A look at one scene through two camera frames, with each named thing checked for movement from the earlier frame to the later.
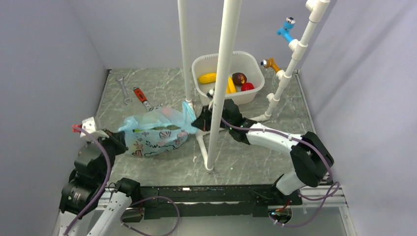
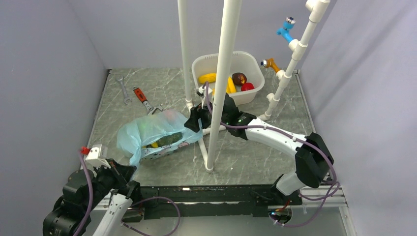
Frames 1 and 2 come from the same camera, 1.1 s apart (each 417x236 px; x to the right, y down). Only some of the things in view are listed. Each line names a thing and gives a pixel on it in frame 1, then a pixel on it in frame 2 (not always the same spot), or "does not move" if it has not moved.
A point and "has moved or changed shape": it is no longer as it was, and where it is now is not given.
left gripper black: x=118 y=138 to x=122 y=174
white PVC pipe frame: x=299 y=48 does not move
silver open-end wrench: x=124 y=90 does not move
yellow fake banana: x=230 y=88 does not move
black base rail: x=235 y=201 does not move
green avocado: x=169 y=127 to x=166 y=140
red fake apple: x=247 y=86 does not move
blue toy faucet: x=288 y=24 does not move
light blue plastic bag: x=159 y=131 has moved or changed shape
